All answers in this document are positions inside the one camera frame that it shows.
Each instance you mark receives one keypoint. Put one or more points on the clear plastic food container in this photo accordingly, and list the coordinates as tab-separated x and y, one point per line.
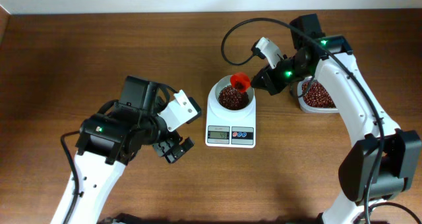
302	89

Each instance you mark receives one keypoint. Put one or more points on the red beans in bowl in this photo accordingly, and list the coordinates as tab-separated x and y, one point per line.
231	99

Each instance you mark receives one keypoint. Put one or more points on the orange plastic measuring scoop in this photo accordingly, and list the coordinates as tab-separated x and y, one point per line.
240	81

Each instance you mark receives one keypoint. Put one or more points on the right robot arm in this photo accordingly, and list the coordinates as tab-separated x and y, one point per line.
383	158

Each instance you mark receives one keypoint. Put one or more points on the white digital kitchen scale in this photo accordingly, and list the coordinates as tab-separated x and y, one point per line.
227	128

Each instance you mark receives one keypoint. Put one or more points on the red adzuki beans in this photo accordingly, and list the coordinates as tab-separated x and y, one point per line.
318	97

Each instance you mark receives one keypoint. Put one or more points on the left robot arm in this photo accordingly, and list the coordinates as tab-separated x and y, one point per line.
147	114

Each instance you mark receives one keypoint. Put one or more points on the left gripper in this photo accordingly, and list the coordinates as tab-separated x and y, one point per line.
164	149

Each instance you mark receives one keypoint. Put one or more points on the white round bowl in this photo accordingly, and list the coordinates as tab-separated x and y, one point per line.
226	82

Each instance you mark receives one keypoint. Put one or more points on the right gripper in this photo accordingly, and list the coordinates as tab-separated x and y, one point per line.
273	78

